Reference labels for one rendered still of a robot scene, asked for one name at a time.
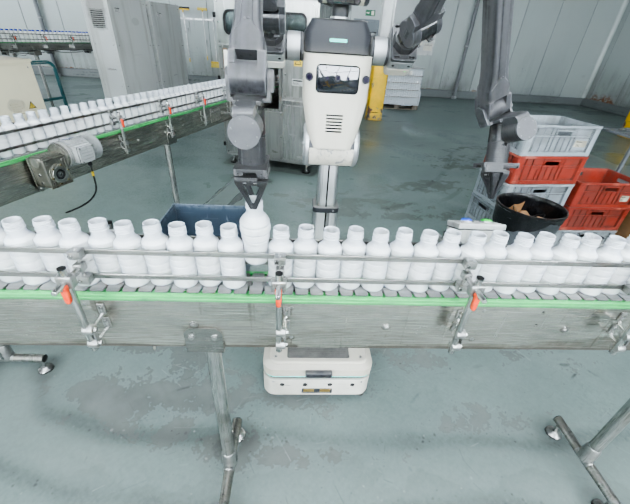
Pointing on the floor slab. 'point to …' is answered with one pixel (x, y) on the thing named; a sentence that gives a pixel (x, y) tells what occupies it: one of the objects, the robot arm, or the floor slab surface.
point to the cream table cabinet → (7, 88)
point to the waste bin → (515, 222)
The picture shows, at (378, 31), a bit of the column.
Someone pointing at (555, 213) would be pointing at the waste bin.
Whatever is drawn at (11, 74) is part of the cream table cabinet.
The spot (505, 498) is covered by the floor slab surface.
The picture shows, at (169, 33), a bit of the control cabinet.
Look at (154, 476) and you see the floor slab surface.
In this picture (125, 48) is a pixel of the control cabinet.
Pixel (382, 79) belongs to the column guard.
